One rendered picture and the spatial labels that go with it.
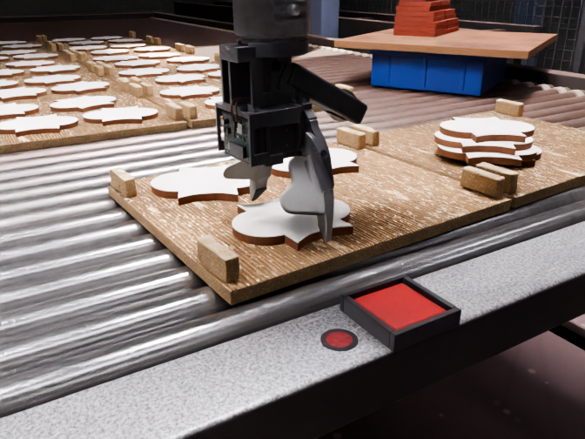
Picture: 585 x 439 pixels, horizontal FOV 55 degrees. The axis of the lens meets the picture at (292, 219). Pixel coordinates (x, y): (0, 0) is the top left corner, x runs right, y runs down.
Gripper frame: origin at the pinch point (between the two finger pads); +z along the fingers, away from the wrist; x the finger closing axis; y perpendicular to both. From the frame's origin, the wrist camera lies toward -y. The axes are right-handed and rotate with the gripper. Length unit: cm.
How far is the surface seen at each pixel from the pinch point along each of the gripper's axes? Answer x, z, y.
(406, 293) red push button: 17.9, 1.2, -0.3
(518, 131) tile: -1.2, -3.3, -42.9
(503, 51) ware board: -36, -8, -85
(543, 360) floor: -33, 96, -125
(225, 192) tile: -10.7, -0.6, 2.8
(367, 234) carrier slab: 7.2, 0.6, -5.1
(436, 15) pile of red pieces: -68, -14, -97
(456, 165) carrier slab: -4.2, 1.0, -33.0
